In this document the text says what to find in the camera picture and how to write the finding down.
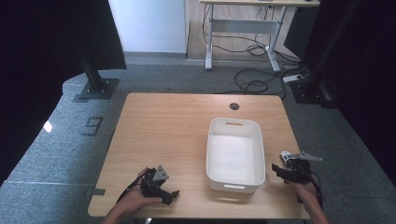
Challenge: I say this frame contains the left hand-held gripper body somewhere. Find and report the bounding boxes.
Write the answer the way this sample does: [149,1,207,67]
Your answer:
[139,164,171,201]

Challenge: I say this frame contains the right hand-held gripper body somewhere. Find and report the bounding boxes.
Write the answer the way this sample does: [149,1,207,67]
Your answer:
[287,151,323,185]

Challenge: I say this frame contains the white toy police car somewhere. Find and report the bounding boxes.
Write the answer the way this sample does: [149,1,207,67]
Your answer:
[279,150,297,163]

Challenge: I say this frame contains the white plastic bin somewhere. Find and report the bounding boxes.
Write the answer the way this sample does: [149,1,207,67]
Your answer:
[205,117,266,194]

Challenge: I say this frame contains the person's right hand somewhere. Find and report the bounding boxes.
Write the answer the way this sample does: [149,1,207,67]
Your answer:
[293,181,320,207]

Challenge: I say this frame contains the person's left hand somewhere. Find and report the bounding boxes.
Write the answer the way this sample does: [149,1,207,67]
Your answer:
[119,186,163,216]

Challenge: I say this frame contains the small black tape strip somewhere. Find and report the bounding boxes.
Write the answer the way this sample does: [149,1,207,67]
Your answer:
[84,186,106,198]

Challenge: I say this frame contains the black metal stand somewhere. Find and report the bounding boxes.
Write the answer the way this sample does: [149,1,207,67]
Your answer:
[289,0,363,109]
[74,50,120,103]

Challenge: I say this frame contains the white power strip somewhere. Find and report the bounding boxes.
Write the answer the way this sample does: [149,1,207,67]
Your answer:
[282,74,304,84]

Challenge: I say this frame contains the black curtain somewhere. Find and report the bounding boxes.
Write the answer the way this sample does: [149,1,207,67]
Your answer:
[314,0,396,188]
[0,0,128,186]

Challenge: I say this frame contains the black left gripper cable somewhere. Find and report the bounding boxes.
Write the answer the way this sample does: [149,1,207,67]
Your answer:
[116,173,148,204]

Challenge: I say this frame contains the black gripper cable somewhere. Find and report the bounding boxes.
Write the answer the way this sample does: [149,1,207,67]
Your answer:
[116,173,148,204]
[306,169,325,210]

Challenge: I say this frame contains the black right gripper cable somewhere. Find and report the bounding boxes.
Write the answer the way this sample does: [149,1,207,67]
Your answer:
[306,169,325,210]

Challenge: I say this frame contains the black floor cables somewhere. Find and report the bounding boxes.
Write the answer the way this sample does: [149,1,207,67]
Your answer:
[201,4,311,100]

